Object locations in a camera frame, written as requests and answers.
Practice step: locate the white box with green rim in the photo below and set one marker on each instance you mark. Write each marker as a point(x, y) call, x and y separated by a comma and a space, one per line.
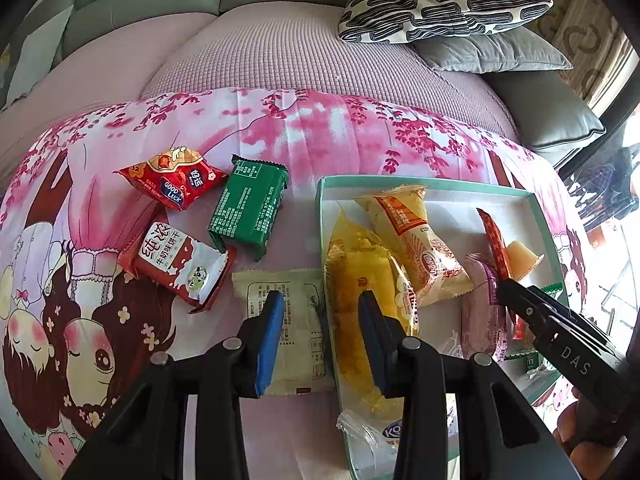
point(450, 205)

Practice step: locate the black and white patterned pillow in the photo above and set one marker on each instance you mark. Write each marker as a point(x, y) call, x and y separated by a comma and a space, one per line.
point(440, 5)

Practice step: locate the dark furniture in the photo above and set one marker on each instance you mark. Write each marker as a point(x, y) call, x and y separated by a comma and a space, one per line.
point(605, 180)

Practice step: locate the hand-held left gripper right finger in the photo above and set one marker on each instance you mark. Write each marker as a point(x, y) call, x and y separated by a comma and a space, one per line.
point(372, 340)

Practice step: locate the grey pillow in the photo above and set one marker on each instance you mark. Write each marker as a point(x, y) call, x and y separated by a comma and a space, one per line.
point(500, 55)

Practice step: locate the pale cream snack packet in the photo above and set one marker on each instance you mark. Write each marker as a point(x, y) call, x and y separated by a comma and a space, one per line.
point(300, 330)

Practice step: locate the light grey cushion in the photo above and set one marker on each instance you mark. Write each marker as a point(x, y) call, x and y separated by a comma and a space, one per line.
point(40, 55)

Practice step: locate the pink textured sofa cover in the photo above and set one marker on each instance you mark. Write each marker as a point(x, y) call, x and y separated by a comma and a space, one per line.
point(275, 50)

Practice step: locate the beige patterned curtain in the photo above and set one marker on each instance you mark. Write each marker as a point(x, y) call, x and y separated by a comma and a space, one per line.
point(585, 35)

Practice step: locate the clear white bun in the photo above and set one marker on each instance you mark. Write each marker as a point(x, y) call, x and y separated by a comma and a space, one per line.
point(360, 427)

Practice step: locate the yellow jelly cup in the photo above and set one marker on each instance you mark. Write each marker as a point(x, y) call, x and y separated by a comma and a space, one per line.
point(522, 262)

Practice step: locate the dark green biscuit packet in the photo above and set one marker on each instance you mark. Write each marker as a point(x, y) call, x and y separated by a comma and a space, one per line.
point(247, 205)

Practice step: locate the yellow cake packet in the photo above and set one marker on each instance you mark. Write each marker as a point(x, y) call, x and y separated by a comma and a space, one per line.
point(350, 285)

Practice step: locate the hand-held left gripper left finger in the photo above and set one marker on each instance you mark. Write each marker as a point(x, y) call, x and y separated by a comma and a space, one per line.
point(270, 340)

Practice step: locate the person's right hand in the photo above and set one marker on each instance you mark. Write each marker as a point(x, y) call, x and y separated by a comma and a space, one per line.
point(567, 422)

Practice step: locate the long red snack packet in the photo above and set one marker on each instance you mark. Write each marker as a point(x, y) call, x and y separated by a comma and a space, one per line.
point(495, 245)

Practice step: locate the dark red milk biscuit packet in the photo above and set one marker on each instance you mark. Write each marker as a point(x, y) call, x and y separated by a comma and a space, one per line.
point(170, 260)

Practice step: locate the purple cake packet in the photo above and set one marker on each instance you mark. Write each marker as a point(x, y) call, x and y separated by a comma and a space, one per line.
point(482, 310)

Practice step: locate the red pillow-shaped snack packet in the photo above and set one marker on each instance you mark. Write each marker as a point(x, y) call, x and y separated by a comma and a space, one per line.
point(170, 180)

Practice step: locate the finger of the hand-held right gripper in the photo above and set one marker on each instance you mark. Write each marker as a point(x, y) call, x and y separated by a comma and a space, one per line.
point(530, 305)

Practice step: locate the pink printed blanket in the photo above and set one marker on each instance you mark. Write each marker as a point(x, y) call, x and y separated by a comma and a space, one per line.
point(300, 120)

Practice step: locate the yellow and red bread packet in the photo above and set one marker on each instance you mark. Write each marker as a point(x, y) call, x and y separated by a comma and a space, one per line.
point(415, 245)

